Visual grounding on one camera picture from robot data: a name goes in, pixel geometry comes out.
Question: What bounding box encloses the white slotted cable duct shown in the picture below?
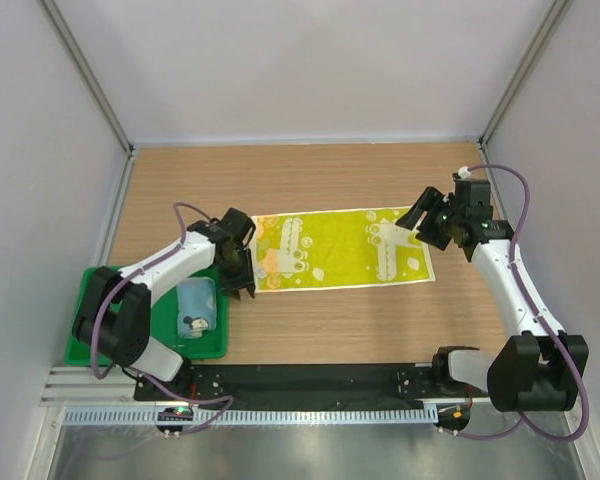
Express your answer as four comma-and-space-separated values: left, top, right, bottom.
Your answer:
63, 404, 438, 427

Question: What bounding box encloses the green plastic tray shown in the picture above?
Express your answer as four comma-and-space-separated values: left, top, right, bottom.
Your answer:
63, 265, 230, 366

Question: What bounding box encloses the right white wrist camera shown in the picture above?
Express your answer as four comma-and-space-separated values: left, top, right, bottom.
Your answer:
452, 166, 471, 180

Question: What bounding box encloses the yellow green patterned towel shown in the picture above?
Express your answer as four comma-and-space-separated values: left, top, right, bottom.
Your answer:
250, 206, 435, 292

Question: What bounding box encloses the blue polka dot towel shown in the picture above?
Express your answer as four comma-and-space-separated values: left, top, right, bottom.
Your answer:
176, 277, 217, 340

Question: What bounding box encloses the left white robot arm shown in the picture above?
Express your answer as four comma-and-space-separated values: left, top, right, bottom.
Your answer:
72, 202, 256, 400

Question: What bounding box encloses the right aluminium frame post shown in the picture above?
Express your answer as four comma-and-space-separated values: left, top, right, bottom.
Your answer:
478, 0, 573, 151

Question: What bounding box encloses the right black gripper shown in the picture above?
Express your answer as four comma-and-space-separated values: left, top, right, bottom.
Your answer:
396, 187, 464, 251

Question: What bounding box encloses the left aluminium frame post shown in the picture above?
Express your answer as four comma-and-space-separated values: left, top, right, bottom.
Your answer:
37, 0, 134, 157

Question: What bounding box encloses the aluminium frame post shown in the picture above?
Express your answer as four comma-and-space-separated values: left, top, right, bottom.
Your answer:
478, 0, 573, 151
37, 0, 134, 157

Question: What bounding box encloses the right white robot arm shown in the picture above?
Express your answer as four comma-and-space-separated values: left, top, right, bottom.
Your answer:
396, 178, 589, 412

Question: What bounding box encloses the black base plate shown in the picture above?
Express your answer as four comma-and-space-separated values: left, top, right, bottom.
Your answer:
132, 362, 492, 412

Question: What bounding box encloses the aluminium front rail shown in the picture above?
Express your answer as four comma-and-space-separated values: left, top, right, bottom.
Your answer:
39, 360, 589, 407

